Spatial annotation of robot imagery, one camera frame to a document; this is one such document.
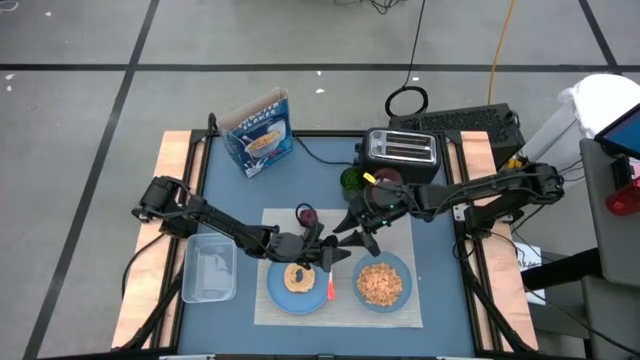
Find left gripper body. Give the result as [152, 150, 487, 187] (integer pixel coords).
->
[269, 221, 334, 271]

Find wooden table side board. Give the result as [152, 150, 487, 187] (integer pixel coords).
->
[459, 130, 540, 351]
[110, 130, 194, 350]

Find tablet screen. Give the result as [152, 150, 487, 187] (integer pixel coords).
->
[593, 102, 640, 161]

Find white lined bin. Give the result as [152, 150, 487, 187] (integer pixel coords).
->
[519, 73, 640, 166]

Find yellow cable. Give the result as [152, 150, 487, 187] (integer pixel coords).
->
[487, 0, 517, 106]

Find blue frosted flakes cereal box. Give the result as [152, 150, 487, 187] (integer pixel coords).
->
[215, 87, 295, 180]

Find beige woven placemat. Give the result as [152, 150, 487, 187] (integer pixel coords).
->
[253, 207, 424, 329]

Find clear plastic container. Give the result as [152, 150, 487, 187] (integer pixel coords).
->
[181, 232, 239, 305]

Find black computer tower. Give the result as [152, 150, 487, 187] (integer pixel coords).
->
[388, 103, 526, 169]

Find black toaster power cable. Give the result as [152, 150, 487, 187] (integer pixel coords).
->
[294, 135, 361, 167]

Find dark red cup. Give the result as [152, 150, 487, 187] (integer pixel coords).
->
[295, 202, 320, 229]

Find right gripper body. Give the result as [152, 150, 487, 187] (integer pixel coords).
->
[349, 183, 419, 234]

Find grey desk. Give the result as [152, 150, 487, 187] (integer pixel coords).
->
[579, 137, 640, 360]

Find red faceted cup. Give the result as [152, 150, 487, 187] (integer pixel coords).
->
[372, 167, 404, 190]

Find cereal flakes heap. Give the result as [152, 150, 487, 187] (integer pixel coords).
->
[356, 261, 404, 308]

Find green faceted cup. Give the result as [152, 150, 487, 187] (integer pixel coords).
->
[340, 166, 366, 194]

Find blue bowl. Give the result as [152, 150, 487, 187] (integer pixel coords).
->
[351, 250, 414, 315]

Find round bagel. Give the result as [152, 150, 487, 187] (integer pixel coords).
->
[283, 263, 317, 295]

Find blue plate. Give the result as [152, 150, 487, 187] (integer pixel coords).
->
[266, 259, 331, 316]

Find white paper sheet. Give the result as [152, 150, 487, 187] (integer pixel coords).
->
[514, 242, 547, 307]

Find black table frame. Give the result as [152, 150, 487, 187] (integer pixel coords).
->
[154, 128, 501, 360]

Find long black cable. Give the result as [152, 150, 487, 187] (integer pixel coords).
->
[383, 0, 430, 119]

